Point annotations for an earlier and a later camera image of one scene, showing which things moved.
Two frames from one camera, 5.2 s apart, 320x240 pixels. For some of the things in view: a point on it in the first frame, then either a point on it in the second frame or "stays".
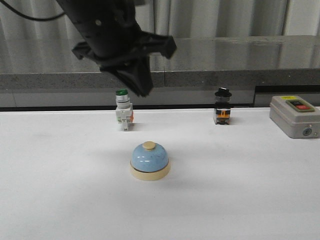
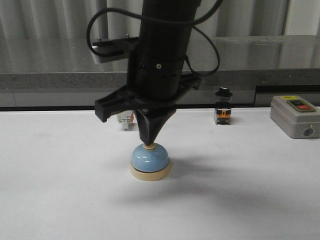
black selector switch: [222, 112] stays
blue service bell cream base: [150, 161] stays
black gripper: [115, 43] to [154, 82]
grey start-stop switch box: [298, 118] stays
